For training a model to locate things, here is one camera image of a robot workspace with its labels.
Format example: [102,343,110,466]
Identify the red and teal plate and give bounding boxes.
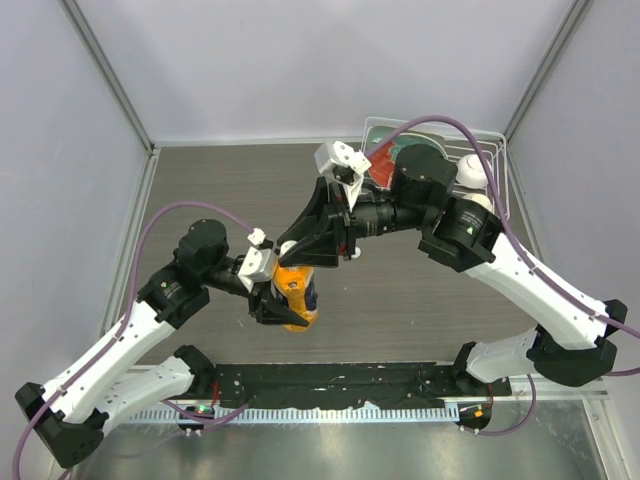
[365,125,448,189]

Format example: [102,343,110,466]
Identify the upper white bowl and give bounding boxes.
[456,154,488,190]

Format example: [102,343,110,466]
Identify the slotted cable duct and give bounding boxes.
[128,402,459,426]

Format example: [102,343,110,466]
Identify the white bowl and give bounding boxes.
[467,193,494,213]
[456,154,488,190]

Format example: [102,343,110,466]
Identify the orange juice bottle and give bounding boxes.
[272,266,318,332]

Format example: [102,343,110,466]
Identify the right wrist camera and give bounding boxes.
[314,141,371,211]

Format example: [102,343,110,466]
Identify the aluminium frame rail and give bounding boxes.
[509,375,609,401]

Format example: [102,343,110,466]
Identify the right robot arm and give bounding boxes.
[278,144,627,395]

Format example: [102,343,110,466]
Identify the lower white bowl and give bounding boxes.
[467,193,494,213]

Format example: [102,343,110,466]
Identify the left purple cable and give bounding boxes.
[13,202,261,480]

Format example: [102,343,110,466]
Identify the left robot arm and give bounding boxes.
[15,219,308,469]

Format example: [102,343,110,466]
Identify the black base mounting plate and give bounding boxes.
[154,362,511,411]

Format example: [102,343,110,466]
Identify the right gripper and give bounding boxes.
[277,177,430,269]

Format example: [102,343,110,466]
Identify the white wire dish rack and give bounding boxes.
[361,117,511,219]

